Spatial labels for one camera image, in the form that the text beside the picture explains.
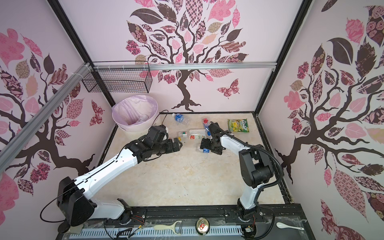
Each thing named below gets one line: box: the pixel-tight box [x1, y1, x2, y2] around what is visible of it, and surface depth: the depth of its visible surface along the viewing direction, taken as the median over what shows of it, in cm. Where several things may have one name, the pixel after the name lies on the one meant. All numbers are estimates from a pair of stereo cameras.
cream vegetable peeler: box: [153, 220, 183, 236], surface depth 72 cm
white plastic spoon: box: [276, 222, 305, 231], surface depth 72 cm
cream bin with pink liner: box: [112, 95, 159, 133], surface depth 93 cm
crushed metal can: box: [195, 217, 210, 235], surface depth 63 cm
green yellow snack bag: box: [227, 118, 250, 133], surface depth 112 cm
